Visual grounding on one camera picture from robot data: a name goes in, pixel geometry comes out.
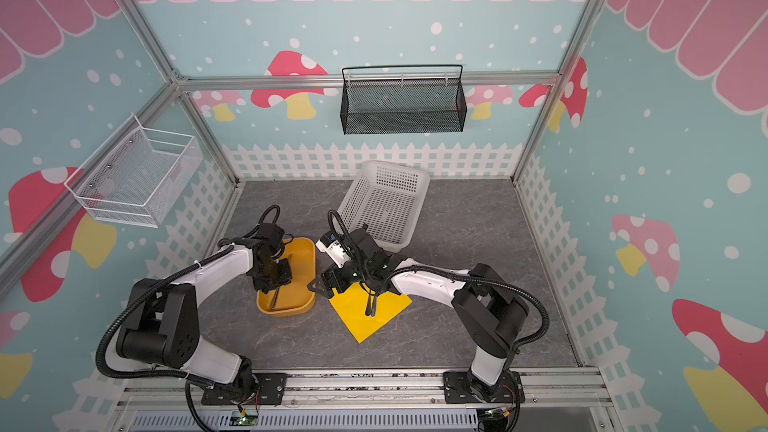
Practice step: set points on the white wire wall basket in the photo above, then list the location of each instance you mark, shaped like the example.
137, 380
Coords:
136, 176

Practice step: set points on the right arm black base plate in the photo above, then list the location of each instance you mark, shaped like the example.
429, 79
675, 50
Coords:
461, 387

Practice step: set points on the black wire mesh wall basket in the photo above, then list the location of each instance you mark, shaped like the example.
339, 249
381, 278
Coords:
403, 99

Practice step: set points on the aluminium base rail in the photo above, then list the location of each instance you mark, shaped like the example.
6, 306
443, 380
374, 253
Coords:
306, 389

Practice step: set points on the yellow plastic utensil tray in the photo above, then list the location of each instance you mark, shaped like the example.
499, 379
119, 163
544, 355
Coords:
294, 298

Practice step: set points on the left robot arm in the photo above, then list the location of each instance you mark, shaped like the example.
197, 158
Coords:
158, 333

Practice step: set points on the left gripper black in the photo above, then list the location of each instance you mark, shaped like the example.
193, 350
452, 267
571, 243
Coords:
285, 277

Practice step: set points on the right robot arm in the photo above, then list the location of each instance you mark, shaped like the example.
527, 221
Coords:
491, 310

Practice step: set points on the white perforated plastic basket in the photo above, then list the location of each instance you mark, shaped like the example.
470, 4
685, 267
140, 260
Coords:
388, 199

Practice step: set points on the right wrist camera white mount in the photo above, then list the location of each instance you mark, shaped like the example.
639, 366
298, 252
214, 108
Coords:
331, 245

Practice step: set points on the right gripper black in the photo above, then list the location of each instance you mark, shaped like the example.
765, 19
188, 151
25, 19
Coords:
370, 276

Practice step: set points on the white vented cable duct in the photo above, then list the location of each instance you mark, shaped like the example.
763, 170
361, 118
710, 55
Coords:
346, 420

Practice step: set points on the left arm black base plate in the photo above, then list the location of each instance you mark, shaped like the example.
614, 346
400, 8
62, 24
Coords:
258, 388

